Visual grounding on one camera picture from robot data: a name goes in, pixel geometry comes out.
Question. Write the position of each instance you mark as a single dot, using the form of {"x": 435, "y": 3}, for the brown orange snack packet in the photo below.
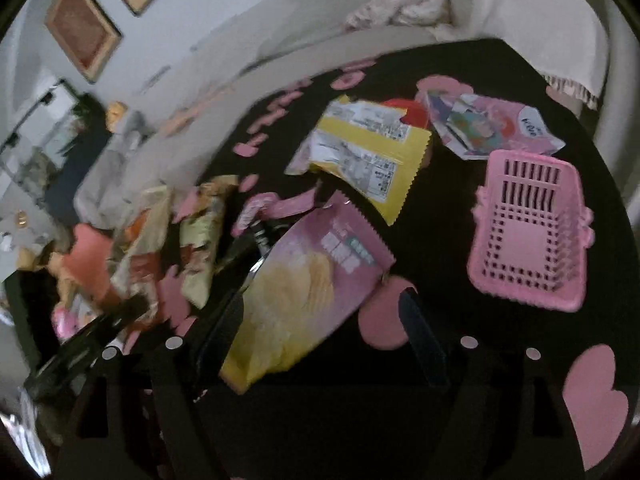
{"x": 145, "y": 255}

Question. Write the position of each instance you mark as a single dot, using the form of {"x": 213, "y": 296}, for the pink yellow chips packet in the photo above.
{"x": 300, "y": 285}

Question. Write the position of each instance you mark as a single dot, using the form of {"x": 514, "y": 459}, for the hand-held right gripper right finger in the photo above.
{"x": 425, "y": 340}

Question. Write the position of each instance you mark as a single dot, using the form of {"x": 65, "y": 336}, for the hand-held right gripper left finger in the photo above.
{"x": 220, "y": 335}

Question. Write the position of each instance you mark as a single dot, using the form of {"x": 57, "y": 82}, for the pink stick shaped packet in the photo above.
{"x": 260, "y": 207}

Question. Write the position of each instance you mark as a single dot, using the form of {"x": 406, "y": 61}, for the black pink printed tablecloth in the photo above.
{"x": 500, "y": 60}

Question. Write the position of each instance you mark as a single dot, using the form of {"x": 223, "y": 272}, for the orange wrapper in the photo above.
{"x": 90, "y": 260}

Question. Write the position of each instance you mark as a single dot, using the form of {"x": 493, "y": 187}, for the yellow patterned snack packet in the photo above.
{"x": 200, "y": 250}

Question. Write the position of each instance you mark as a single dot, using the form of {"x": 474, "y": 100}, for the grey plush toy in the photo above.
{"x": 127, "y": 135}

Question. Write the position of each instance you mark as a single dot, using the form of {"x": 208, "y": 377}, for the pink plastic basket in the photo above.
{"x": 525, "y": 245}

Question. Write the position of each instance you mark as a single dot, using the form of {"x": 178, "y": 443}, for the orange smiley plush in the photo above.
{"x": 116, "y": 112}

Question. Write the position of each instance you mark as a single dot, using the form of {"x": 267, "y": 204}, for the yellow packet with white label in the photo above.
{"x": 345, "y": 160}

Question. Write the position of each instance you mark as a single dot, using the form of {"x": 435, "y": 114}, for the grey covered sofa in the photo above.
{"x": 310, "y": 25}

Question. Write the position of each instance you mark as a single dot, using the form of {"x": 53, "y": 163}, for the glass fish tank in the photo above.
{"x": 45, "y": 150}

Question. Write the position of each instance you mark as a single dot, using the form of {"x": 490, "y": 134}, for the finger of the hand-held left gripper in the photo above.
{"x": 90, "y": 344}

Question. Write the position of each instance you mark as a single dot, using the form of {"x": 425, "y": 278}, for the pink cartoon packet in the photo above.
{"x": 500, "y": 125}

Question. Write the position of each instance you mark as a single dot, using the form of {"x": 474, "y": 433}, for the pink cup with red lid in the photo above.
{"x": 412, "y": 112}

